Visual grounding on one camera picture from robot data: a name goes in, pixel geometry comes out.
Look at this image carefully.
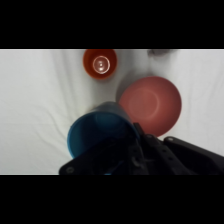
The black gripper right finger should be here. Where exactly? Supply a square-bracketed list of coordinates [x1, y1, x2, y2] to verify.
[133, 122, 224, 175]

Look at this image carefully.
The orange plastic cup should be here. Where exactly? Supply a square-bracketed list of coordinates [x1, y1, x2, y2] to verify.
[82, 49, 118, 80]

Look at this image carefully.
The pink plastic bowl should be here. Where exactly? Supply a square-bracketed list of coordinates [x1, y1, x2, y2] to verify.
[118, 76, 183, 138]

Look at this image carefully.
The blue plastic cup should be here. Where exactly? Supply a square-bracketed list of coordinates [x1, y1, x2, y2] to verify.
[66, 101, 142, 175]

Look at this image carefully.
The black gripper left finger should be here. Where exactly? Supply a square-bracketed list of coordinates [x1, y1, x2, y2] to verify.
[59, 134, 148, 175]

